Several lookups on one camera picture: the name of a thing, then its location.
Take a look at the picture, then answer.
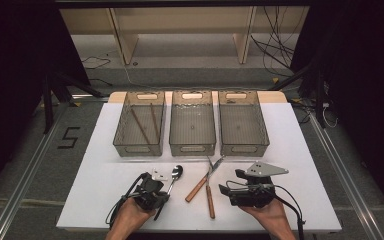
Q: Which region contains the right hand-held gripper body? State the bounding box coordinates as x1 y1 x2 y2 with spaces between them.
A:
227 161 290 208

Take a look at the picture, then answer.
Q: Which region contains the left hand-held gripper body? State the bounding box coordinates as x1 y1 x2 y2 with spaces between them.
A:
126 167 172 212

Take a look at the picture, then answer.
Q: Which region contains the wooden-handled fork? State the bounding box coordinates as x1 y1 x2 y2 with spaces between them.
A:
205 155 217 220

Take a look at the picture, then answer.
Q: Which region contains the wooden-handled knife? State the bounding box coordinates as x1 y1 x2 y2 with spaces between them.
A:
184 155 227 204

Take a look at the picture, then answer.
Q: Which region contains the silver metal spoon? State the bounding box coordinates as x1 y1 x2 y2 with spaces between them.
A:
153 164 184 222

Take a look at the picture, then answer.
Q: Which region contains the smoky clear plastic bin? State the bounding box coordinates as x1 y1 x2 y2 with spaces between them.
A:
112 90 166 158
168 89 217 157
218 89 270 158

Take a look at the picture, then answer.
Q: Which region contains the person's left hand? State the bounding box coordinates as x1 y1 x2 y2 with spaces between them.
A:
111 197 158 234

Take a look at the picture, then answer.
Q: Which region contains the person's right hand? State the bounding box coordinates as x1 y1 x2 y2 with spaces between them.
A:
239 199 297 234

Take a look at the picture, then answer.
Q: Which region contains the black metal stand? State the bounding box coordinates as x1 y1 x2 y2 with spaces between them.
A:
268 58 329 129
41 68 105 135

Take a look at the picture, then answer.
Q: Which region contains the black curtain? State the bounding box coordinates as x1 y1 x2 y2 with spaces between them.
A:
0 0 91 206
289 0 384 214

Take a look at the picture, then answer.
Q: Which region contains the light wooden shelf unit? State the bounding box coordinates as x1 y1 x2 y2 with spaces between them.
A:
59 5 309 66

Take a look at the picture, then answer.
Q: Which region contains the left hand-held gripper black cable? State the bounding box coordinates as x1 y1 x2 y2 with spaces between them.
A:
105 172 148 228

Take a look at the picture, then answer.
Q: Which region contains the hand-held gripper black cable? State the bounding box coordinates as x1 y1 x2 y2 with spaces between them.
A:
105 172 148 228
273 184 307 240

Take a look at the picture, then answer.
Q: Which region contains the right hand-held gripper black cable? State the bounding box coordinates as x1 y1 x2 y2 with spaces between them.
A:
273 184 307 240

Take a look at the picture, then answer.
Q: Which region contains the short metal floor rail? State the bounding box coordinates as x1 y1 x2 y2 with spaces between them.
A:
70 94 110 103

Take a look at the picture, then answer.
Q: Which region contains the bundle of black cables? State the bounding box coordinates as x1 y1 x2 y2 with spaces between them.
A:
250 5 303 78

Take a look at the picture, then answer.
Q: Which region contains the thin black floor cable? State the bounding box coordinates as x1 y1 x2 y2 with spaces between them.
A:
80 54 114 88

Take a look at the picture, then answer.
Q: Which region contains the black frame bar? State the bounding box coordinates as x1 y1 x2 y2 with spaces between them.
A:
54 0 314 9

